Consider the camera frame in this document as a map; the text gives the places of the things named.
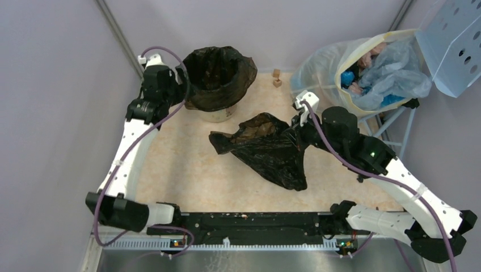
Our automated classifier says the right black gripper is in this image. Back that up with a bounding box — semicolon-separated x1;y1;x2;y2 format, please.
282;108;344;158

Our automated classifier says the black trash bag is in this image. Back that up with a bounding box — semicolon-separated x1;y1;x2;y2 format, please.
209;112;307;191

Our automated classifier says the black bin liner bag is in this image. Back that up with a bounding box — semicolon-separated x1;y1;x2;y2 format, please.
183;46;258;112

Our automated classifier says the white trash bin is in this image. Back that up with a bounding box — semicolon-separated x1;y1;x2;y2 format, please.
198;104;238;123

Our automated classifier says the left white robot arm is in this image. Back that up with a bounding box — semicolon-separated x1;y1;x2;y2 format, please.
85;64;191;234

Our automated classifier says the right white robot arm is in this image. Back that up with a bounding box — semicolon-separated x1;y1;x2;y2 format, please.
292;101;477;264

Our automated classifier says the wooden cube near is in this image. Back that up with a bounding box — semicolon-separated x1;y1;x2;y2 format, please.
272;78;282;88

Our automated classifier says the wooden cube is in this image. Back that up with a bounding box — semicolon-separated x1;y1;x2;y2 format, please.
272;78;282;88
272;69;281;78

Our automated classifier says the wooden cube far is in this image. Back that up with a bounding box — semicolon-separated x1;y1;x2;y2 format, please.
272;69;281;78

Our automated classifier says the large translucent yellow-rimmed bag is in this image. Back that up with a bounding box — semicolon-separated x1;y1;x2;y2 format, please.
290;29;424;117

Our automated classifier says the pink plastic bag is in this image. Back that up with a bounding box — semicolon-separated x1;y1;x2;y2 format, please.
347;42;387;95

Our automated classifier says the light blue plastic bag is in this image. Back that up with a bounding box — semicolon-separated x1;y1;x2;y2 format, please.
351;37;432;111

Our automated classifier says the perforated light blue panel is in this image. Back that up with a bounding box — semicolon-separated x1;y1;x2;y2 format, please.
415;0;480;98

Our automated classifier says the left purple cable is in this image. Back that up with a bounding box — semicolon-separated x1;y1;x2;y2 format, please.
92;45;191;248

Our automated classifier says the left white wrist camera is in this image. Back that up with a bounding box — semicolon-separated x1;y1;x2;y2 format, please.
137;53;164;69

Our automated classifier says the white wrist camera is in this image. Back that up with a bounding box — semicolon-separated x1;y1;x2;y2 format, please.
137;53;164;69
294;90;320;126

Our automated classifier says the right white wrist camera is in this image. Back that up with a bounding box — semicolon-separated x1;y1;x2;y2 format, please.
294;90;320;126

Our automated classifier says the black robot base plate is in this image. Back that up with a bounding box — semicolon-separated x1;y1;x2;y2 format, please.
146;212;354;246

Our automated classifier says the white cable duct strip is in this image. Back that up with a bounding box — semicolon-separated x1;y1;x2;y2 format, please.
106;237;339;252

